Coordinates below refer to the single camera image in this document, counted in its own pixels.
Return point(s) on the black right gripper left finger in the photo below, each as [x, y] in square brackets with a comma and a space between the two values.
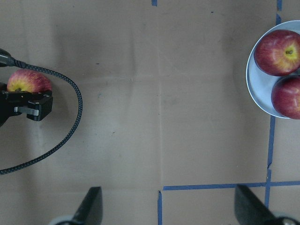
[90, 211]

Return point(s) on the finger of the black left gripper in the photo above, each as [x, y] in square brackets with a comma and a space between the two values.
[36, 106]

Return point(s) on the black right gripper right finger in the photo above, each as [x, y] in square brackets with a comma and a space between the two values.
[249, 210]

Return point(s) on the red yellow apple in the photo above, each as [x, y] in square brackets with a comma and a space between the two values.
[28, 80]

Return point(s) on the red apple on plate front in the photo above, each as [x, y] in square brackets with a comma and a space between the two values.
[285, 97]

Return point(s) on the red apple on plate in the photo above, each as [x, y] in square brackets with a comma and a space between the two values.
[278, 53]
[285, 97]

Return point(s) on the light blue plate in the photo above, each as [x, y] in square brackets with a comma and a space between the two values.
[259, 83]

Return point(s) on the red apple on plate back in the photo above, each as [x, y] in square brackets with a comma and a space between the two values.
[278, 53]

